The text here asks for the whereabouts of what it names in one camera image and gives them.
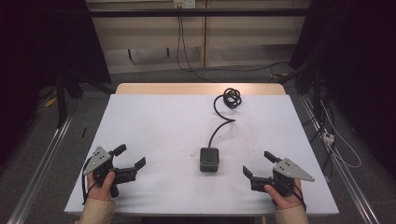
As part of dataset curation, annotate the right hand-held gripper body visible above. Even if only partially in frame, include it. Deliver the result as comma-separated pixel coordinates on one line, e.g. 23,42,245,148
250,157,316,198

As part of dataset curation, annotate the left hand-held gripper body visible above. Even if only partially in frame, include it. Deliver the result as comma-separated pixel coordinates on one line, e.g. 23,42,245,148
82,145,138,199

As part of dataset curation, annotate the person's left hand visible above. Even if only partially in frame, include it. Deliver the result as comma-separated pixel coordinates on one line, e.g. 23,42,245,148
86,171,116,202

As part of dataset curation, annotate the person's right hand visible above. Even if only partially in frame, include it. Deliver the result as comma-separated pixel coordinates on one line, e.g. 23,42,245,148
264,178,304,210

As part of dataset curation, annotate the black box device with button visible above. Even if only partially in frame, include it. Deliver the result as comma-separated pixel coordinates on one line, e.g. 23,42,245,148
199,147,220,173

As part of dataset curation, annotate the white table cover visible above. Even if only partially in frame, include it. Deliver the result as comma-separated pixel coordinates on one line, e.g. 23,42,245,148
64,93,340,217

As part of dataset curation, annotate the white power plug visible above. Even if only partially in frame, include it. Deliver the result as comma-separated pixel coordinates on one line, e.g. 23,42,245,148
322,131,336,146

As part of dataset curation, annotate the black metal stand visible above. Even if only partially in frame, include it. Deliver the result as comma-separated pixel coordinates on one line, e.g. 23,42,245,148
54,73,69,129

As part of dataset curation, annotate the wooden table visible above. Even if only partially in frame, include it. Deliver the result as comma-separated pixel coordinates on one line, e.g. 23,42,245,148
115,82,287,96

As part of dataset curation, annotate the black curtain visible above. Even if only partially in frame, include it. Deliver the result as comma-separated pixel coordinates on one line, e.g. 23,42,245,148
0,0,112,162
289,0,396,171

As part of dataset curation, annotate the black horizontal bar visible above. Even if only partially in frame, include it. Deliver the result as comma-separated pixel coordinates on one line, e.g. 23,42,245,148
88,7,313,19

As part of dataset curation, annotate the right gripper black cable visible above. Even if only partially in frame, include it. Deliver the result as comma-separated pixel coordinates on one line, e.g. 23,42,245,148
291,183,308,213

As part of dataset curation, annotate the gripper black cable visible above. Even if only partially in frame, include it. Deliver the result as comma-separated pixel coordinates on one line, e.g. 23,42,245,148
291,183,308,213
80,156,97,206

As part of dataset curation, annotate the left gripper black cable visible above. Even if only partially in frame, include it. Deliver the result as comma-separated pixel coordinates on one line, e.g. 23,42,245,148
80,156,97,206

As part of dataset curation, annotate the aluminium floor rail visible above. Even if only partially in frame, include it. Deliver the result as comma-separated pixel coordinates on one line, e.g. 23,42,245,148
299,93,380,224
7,113,76,224

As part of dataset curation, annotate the white floor cable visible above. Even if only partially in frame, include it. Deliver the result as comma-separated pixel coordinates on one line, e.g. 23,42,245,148
319,99,362,170

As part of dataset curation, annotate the black coiled device cable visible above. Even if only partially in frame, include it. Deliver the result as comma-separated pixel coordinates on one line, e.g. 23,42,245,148
207,87,243,149

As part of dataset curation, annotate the black wall cable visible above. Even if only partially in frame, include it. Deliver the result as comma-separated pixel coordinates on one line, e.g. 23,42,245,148
176,14,291,83

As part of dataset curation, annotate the white wall outlet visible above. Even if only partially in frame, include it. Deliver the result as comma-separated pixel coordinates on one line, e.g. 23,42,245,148
173,0,197,9

